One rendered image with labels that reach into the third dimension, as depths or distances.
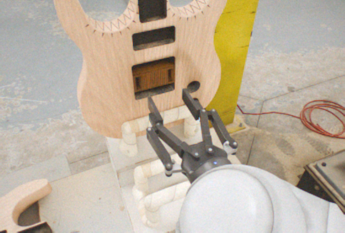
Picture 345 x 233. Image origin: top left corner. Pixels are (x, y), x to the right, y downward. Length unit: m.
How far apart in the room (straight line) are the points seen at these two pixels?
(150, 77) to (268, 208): 0.50
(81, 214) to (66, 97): 1.89
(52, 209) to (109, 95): 0.43
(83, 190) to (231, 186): 0.77
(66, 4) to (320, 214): 0.47
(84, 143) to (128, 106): 1.63
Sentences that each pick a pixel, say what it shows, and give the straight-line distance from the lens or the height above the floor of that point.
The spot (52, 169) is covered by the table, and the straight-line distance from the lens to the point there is 1.08.
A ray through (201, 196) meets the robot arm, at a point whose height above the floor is 1.53.
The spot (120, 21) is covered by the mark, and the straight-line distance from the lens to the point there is 0.61.
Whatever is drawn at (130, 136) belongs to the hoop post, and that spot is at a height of 1.18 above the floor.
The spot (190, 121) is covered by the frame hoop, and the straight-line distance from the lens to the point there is 0.77.
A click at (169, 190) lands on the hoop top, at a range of 0.69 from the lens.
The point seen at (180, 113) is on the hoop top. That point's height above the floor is 1.21.
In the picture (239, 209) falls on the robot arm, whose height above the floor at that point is 1.54.
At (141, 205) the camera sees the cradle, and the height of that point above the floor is 1.06.
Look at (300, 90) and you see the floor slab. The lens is 2.88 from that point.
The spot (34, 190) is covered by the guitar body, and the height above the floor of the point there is 0.99.
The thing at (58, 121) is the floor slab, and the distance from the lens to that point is 2.54.
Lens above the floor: 1.73
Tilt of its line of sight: 44 degrees down
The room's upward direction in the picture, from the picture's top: straight up
